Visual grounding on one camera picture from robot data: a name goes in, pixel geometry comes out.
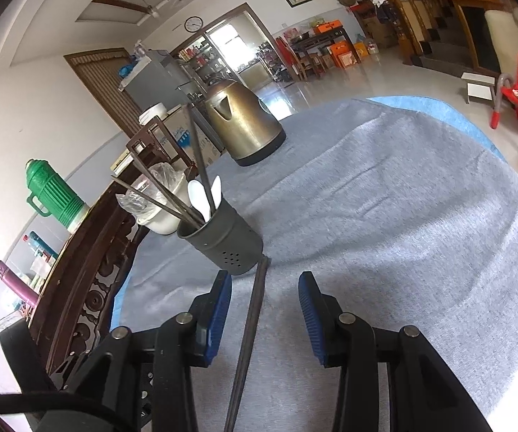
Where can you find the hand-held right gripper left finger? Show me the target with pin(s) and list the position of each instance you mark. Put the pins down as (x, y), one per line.
(216, 319)

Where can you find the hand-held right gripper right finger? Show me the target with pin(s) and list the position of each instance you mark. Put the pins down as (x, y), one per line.
(313, 319)

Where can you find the dark brown chopstick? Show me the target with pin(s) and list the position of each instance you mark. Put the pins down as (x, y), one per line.
(160, 209)
(164, 188)
(198, 162)
(254, 342)
(245, 342)
(151, 200)

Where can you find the dark metal utensil holder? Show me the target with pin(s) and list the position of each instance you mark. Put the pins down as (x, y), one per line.
(227, 238)

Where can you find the pink bottle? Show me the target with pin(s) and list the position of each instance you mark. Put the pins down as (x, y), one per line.
(16, 283)

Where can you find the red capped water bottle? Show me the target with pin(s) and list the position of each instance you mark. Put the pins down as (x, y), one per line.
(38, 245)

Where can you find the grey tablecloth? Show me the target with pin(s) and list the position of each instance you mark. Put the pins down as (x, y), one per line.
(398, 234)

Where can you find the carved wooden bench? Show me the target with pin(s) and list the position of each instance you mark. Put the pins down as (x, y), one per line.
(101, 252)

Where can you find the plastic wrapped bowl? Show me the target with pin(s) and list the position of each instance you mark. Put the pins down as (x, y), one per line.
(149, 189)

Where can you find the green thermos jug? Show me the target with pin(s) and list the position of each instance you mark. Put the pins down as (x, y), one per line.
(54, 193)

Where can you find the white blue printed appliance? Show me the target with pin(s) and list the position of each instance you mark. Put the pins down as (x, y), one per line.
(182, 130)

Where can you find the bronze electric kettle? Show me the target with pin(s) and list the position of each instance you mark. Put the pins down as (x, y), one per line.
(245, 126)

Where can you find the wooden chair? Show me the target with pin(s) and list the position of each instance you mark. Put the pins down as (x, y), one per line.
(149, 126)

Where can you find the white rice cooker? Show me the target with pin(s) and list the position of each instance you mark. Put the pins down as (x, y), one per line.
(153, 112)

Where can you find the blue tablecloth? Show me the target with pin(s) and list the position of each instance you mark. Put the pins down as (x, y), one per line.
(421, 105)

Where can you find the grey refrigerator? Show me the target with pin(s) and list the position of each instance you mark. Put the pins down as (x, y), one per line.
(155, 81)

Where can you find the brown wooden door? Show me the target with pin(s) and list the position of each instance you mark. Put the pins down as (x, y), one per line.
(106, 90)

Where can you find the shelf cabinet with bottles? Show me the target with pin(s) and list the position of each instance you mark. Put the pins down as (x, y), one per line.
(200, 60)

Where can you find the orange cardboard box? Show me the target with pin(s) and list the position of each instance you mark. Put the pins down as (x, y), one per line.
(344, 54)

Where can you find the clear water jug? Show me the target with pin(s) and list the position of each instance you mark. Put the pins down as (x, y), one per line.
(367, 46)

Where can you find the dark wooden side table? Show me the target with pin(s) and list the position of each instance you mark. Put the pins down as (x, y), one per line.
(322, 38)

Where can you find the white step stool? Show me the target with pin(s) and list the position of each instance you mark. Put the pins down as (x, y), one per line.
(479, 83)

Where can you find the flat orange box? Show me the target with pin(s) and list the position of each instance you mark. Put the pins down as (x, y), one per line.
(328, 27)

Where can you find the wooden stair railing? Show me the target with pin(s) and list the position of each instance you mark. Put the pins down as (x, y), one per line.
(407, 31)

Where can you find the beige sofa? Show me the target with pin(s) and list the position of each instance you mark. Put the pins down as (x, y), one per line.
(502, 27)

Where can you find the round wall clock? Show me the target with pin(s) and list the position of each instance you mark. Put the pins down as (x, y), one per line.
(194, 24)

